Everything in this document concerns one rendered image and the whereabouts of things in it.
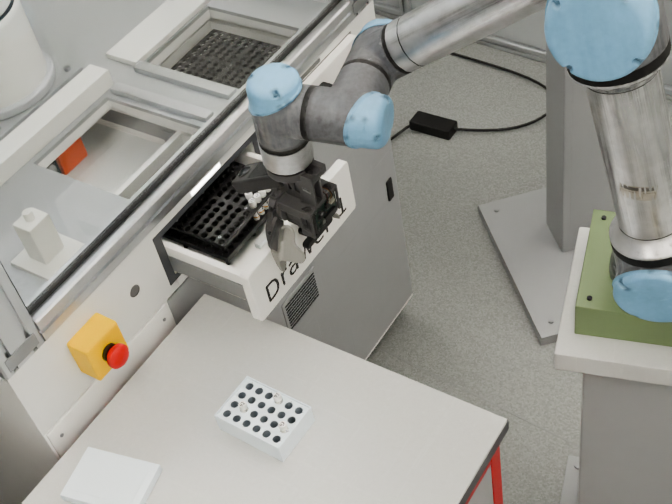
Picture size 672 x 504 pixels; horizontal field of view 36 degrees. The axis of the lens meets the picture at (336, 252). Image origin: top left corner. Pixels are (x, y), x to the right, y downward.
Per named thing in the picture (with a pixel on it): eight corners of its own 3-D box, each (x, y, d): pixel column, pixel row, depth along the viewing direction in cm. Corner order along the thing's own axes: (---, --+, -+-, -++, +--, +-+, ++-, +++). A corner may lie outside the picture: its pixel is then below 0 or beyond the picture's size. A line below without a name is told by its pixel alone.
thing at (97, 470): (162, 470, 154) (159, 464, 153) (136, 520, 149) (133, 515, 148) (91, 451, 159) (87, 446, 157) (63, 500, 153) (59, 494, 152)
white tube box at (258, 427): (315, 420, 156) (311, 406, 154) (283, 462, 152) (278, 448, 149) (251, 389, 162) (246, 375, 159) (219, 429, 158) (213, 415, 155)
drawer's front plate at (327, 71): (365, 80, 204) (357, 33, 196) (283, 171, 188) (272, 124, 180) (357, 78, 204) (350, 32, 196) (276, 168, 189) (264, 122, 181)
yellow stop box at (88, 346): (133, 350, 161) (119, 321, 156) (103, 384, 157) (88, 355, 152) (109, 339, 163) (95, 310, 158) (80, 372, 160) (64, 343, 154)
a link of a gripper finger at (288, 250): (296, 289, 157) (303, 236, 152) (265, 274, 159) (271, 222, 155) (308, 281, 159) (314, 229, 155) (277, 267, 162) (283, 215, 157)
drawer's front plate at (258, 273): (356, 206, 179) (347, 159, 171) (262, 323, 164) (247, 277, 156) (348, 204, 180) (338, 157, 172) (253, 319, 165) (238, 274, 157)
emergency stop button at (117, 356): (134, 356, 158) (127, 340, 155) (118, 375, 156) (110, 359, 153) (120, 350, 159) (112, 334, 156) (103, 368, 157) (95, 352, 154)
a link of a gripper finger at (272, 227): (271, 254, 155) (276, 203, 151) (263, 251, 156) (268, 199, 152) (289, 243, 159) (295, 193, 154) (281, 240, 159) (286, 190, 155)
